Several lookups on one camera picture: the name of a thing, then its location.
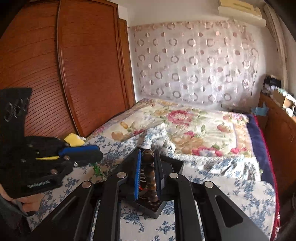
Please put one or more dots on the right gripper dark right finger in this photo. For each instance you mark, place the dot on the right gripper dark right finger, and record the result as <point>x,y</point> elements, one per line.
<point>159,174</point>

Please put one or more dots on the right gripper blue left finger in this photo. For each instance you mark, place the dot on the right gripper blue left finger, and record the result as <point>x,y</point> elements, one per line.
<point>137,175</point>

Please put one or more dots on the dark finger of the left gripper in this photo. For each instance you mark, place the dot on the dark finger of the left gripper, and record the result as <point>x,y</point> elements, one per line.
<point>83,158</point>

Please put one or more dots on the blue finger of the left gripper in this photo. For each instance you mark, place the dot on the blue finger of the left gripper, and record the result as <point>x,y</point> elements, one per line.
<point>87,150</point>

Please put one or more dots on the black square jewelry box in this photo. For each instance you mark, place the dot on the black square jewelry box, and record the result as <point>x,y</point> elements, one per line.
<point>148,202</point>

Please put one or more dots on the person's left hand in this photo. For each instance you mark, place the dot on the person's left hand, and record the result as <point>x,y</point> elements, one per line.
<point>29,203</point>

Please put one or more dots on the green gem pendant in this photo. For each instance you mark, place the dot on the green gem pendant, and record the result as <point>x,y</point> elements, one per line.
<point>97,170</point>

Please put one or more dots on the yellow cushion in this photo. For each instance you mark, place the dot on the yellow cushion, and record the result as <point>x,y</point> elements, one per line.
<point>75,140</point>

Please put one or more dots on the pink floral quilt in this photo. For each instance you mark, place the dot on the pink floral quilt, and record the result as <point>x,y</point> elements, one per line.
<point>191,131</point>

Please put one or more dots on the blue floral bedspread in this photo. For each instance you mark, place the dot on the blue floral bedspread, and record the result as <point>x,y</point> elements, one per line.
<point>202,212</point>

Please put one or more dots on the red wooden wardrobe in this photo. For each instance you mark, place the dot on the red wooden wardrobe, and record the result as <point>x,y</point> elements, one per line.
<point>75,57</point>

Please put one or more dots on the purple blanket edge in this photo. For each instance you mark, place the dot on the purple blanket edge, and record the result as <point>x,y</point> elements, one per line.
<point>261,152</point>

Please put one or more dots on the sheer circle pattern curtain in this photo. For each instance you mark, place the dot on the sheer circle pattern curtain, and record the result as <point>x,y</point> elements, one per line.
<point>205,63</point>

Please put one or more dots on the wooden side cabinet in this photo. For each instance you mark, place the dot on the wooden side cabinet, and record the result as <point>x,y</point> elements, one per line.
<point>279,133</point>

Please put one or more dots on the cardboard box on cabinet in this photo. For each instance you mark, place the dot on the cardboard box on cabinet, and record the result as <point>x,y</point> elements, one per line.
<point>281,100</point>

